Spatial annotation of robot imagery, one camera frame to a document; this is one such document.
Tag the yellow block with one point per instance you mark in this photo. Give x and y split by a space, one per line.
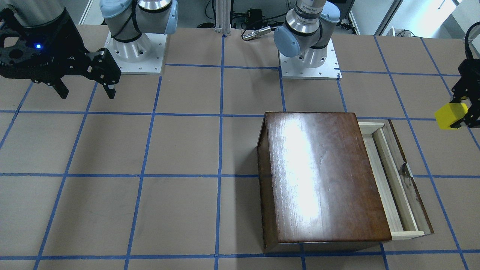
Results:
450 116

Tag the dark wooden drawer cabinet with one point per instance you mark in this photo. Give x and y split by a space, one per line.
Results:
316 184

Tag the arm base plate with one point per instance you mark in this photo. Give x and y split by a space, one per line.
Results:
144 56
320 64

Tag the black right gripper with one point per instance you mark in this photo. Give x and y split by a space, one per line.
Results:
68 35

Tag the aluminium frame post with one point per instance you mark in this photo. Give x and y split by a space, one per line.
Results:
222 15

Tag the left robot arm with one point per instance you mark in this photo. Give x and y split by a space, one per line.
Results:
308 26

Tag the black electronics box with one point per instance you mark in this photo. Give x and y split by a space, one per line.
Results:
253 15

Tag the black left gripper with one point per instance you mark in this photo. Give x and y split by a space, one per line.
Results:
466 74

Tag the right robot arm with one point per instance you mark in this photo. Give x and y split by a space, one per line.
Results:
127 19

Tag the wooden drawer with light interior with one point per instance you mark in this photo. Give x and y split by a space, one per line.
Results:
405 211

